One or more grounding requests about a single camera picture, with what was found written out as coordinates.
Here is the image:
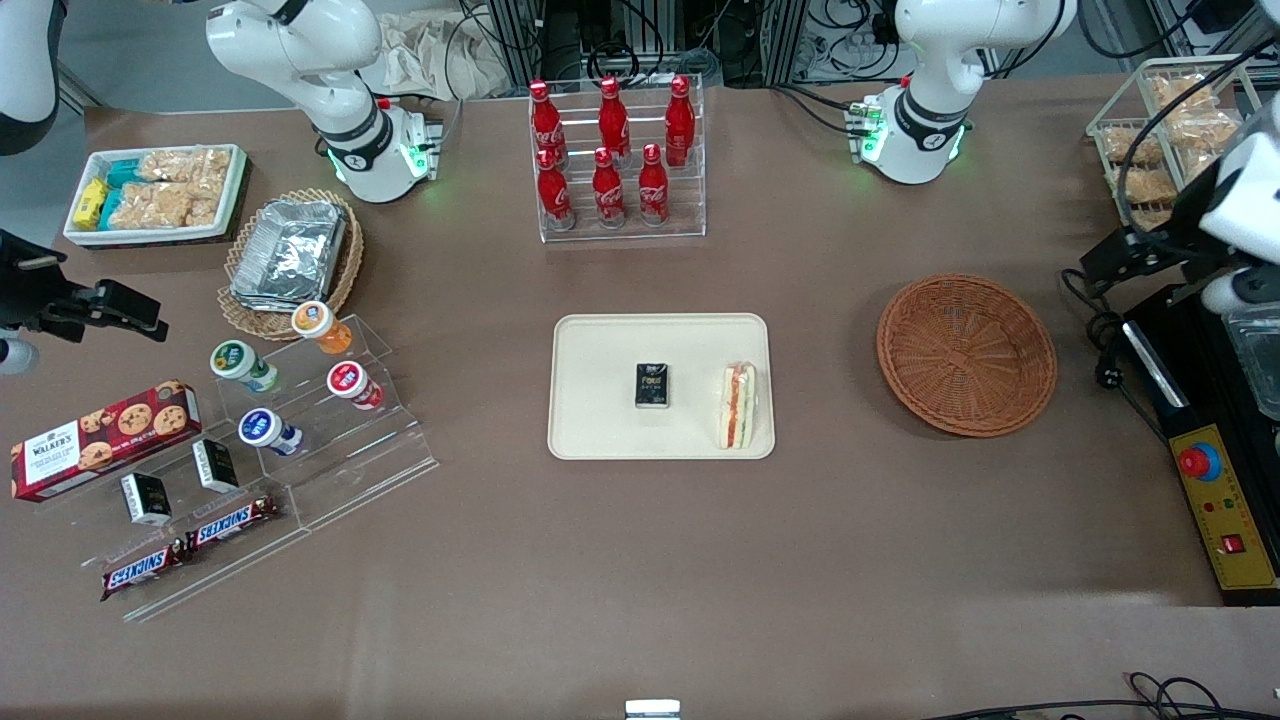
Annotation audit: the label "yellow control panel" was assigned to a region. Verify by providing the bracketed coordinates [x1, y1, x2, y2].
[1168, 425, 1279, 593]

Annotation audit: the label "crumpled white cloth bag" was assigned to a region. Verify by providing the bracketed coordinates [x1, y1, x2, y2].
[360, 10, 511, 101]

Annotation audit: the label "red emergency stop button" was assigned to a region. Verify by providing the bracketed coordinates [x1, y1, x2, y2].
[1178, 442, 1223, 483]

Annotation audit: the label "clear bag rice crackers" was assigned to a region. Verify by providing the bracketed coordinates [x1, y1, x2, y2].
[120, 182, 191, 230]
[140, 148, 232, 184]
[186, 178, 228, 227]

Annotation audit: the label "red lid gum jar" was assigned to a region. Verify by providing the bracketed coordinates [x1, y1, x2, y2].
[327, 361, 384, 411]

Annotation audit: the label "clear acrylic stepped display stand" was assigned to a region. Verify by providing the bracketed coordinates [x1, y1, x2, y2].
[80, 315, 439, 623]

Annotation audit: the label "white wire bread basket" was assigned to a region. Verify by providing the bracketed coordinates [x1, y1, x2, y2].
[1087, 55, 1263, 233]

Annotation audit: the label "orange lid gum jar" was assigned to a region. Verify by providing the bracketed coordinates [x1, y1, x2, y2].
[292, 301, 353, 355]

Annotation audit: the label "Snickers chocolate bar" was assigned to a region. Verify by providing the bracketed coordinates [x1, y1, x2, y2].
[185, 497, 283, 551]
[100, 540, 191, 601]

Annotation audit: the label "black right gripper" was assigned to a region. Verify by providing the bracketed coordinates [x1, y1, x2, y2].
[0, 230, 169, 343]

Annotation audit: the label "brown round wicker basket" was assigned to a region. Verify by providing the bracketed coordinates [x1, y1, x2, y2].
[877, 273, 1058, 439]

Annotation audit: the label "black power plug cable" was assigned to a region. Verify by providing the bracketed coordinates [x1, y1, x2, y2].
[1060, 268, 1171, 441]

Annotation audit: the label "wrapped bread pack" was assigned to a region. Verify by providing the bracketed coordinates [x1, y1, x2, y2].
[1100, 125, 1166, 167]
[1120, 165, 1183, 203]
[1145, 75, 1237, 113]

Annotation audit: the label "small black box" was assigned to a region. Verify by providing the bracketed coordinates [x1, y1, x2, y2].
[634, 362, 673, 411]

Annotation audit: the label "clear plastic container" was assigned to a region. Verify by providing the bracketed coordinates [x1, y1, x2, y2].
[1222, 305, 1280, 421]

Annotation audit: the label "white rectangular snack bin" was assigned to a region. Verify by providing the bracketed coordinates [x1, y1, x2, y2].
[63, 144, 249, 248]

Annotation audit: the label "light tan wicker basket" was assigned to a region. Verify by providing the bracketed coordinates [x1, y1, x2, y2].
[218, 188, 364, 341]

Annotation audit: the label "green lid gum jar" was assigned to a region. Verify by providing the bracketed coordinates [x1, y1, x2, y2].
[210, 340, 279, 393]

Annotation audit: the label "small black white carton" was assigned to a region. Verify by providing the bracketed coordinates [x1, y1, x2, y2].
[192, 438, 239, 494]
[120, 472, 173, 527]

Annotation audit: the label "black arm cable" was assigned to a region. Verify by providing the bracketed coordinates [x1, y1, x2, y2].
[1130, 60, 1251, 231]

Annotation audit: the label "aluminium foil tray stack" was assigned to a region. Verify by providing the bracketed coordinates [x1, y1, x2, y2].
[230, 198, 348, 309]

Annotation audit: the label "black floor cable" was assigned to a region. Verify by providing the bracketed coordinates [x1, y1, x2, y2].
[920, 672, 1280, 720]

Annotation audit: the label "clear acrylic bottle rack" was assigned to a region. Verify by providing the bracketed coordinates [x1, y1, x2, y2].
[528, 75, 707, 244]

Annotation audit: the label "red Coca-Cola bottle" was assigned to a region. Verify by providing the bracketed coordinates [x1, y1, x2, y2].
[665, 75, 696, 166]
[529, 80, 567, 166]
[638, 143, 670, 226]
[592, 147, 628, 229]
[537, 148, 576, 231]
[598, 77, 631, 161]

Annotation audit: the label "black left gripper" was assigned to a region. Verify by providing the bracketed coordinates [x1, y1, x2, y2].
[1080, 150, 1233, 287]

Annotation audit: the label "blue lid gum jar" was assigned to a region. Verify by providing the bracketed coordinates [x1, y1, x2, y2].
[238, 408, 303, 457]

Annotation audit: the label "black machine base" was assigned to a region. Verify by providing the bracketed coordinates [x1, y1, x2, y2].
[1122, 285, 1280, 606]

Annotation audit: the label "cream rectangular plastic tray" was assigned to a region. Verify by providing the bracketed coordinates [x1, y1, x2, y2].
[548, 313, 776, 461]

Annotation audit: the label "triangle sandwich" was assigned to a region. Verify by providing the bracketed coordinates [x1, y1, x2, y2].
[712, 362, 758, 451]

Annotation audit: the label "red Walker's cookie box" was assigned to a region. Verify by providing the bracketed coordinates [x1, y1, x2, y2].
[10, 380, 201, 503]

